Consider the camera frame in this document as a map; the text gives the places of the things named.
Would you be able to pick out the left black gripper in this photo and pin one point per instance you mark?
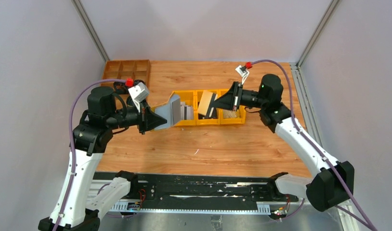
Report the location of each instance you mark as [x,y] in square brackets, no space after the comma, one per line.
[148,120]

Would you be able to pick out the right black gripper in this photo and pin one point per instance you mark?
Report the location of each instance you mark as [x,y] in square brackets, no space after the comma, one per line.
[225,102]

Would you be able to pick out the tan credit card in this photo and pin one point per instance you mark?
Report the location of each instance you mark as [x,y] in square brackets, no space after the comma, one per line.
[205,107]

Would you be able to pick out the yellow leather card holder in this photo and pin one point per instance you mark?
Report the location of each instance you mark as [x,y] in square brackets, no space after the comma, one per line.
[170,110]

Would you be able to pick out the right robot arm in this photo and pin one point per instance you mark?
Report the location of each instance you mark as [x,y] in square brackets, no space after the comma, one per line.
[331,181]

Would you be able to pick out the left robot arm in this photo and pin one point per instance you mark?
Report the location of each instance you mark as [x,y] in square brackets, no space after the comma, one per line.
[88,142]

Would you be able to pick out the tan cards in bin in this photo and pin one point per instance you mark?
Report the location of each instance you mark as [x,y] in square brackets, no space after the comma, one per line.
[227,114]

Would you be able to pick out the black cards in bin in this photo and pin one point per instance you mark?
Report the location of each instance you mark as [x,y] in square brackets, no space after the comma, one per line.
[213,115]

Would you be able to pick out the silver cards in bin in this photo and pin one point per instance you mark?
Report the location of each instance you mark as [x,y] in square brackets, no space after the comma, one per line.
[186,111]

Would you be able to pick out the right yellow bin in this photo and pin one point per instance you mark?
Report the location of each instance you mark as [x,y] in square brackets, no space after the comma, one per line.
[240,121]

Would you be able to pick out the yellow bin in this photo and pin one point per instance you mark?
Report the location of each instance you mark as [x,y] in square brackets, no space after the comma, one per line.
[202,120]
[240,121]
[187,96]

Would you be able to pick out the middle yellow bin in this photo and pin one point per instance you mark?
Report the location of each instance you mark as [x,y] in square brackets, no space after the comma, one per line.
[202,120]

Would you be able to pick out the left yellow bin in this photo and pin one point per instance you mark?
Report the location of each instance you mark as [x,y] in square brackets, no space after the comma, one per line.
[187,96]

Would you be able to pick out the black coiled band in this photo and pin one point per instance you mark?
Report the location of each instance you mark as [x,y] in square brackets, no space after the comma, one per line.
[120,88]

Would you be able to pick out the wooden compartment tray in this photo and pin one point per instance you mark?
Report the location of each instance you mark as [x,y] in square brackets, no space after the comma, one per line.
[124,69]

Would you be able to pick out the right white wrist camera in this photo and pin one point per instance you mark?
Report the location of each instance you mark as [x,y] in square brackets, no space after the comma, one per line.
[243,71]

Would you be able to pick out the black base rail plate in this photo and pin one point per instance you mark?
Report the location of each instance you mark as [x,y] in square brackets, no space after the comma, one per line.
[163,193]

